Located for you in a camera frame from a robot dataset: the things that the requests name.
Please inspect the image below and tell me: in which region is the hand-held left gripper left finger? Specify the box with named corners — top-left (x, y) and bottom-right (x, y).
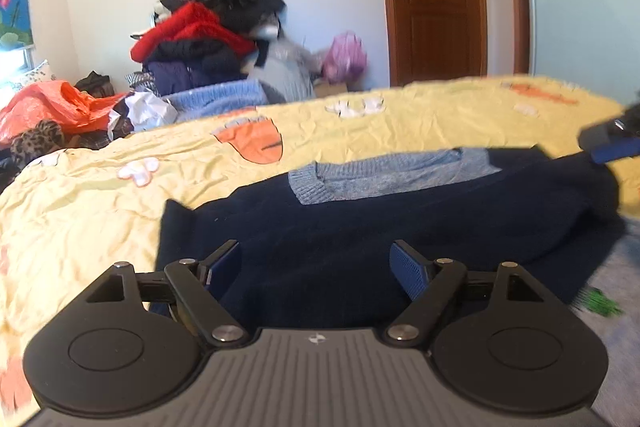
top-left (87, 239), bottom-right (251, 348)

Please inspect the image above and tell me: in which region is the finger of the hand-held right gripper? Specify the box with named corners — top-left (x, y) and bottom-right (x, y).
top-left (577, 104), bottom-right (640, 166)

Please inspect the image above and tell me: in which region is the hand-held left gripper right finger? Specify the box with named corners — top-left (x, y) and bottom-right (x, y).
top-left (387, 239), bottom-right (544, 348)

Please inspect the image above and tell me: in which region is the navy and grey knit sweater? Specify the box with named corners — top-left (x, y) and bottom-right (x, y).
top-left (152, 146), bottom-right (640, 427)

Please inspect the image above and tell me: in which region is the frosted wardrobe sliding door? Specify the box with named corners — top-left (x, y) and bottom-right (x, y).
top-left (517, 0), bottom-right (640, 108)

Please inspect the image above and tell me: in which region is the yellow carrot print quilt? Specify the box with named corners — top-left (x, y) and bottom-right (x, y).
top-left (0, 74), bottom-right (640, 427)

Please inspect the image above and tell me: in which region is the light blue knit sweater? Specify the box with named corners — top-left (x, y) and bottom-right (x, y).
top-left (162, 79), bottom-right (269, 124)

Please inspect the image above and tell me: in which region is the white crumpled plastic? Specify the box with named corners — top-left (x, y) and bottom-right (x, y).
top-left (124, 91), bottom-right (179, 132)

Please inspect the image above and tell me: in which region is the black white patterned cloth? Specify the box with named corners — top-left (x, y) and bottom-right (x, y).
top-left (125, 72), bottom-right (162, 96)

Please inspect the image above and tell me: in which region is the dark navy garment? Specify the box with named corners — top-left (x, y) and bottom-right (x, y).
top-left (142, 39), bottom-right (242, 96)

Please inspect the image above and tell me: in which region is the grey garment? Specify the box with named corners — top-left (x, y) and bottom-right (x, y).
top-left (250, 24), bottom-right (322, 104)

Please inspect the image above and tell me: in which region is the dark bag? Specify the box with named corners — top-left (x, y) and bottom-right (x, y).
top-left (75, 71), bottom-right (113, 98)

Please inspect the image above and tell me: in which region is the leopard print cloth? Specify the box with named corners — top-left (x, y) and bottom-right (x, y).
top-left (10, 119), bottom-right (67, 168)

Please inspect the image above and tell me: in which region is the pink plastic bag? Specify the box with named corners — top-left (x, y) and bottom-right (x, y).
top-left (321, 32), bottom-right (369, 82)

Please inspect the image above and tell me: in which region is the orange plastic bag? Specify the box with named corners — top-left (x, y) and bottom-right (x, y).
top-left (0, 80), bottom-right (128, 145)

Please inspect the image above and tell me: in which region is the red garment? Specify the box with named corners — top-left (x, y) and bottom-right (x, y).
top-left (131, 2), bottom-right (258, 62)

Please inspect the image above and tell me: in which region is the white floral pillow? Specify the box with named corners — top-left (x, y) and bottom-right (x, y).
top-left (0, 59), bottom-right (57, 94)

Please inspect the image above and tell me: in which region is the window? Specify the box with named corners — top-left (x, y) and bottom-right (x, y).
top-left (0, 47), bottom-right (36, 80)

